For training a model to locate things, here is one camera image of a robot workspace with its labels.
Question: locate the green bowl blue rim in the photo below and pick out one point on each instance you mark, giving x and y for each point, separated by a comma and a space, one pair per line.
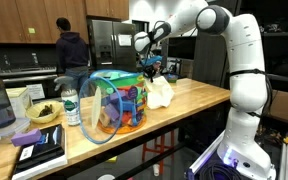
172, 79

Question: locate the wooden stool orange legs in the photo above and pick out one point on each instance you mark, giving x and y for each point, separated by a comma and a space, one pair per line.
160, 146

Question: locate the white book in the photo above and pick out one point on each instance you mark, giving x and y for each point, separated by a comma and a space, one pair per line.
40, 168

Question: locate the white tissue box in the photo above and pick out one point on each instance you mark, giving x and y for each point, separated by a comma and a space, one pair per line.
17, 100

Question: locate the clear tub of toy blocks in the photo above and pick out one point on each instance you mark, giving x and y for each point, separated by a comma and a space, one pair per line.
132, 103

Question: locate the green sticky note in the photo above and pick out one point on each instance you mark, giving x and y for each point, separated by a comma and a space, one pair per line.
31, 30

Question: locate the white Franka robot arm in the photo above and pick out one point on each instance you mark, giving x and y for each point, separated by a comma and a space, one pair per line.
247, 83

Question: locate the wooden wall cabinets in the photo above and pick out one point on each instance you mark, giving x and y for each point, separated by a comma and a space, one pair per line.
67, 20

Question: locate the white cup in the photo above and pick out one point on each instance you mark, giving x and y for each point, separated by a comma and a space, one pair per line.
156, 170

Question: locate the clear lid blue rim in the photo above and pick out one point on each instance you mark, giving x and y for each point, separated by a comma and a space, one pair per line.
87, 133

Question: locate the white cloth tote bag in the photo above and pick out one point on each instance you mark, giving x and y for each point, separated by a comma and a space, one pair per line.
160, 95

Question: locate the white paper on refrigerator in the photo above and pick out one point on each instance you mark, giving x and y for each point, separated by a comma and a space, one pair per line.
124, 40

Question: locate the purple foam block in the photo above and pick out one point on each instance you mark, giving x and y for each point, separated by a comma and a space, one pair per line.
25, 137

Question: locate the dark scraps in bowl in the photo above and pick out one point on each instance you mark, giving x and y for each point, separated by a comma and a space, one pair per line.
45, 110

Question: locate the yellow bowl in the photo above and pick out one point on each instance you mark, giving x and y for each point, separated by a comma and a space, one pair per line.
32, 115

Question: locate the white paper on oven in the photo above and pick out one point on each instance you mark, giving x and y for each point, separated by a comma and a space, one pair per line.
35, 91

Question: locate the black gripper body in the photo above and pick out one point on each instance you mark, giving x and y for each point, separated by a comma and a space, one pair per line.
152, 70

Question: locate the black book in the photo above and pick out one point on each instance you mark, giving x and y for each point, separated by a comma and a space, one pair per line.
45, 146

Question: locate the clear plastic container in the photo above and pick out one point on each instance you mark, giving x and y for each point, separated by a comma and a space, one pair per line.
4, 131

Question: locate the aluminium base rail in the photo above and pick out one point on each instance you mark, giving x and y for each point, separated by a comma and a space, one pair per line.
205, 153

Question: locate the stainless steel refrigerator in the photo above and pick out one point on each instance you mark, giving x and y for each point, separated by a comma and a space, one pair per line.
112, 50

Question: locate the clear spray bottle green label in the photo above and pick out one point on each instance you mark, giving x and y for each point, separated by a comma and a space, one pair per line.
71, 108

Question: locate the person in dark hoodie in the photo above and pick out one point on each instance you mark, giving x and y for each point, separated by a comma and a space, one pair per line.
72, 53

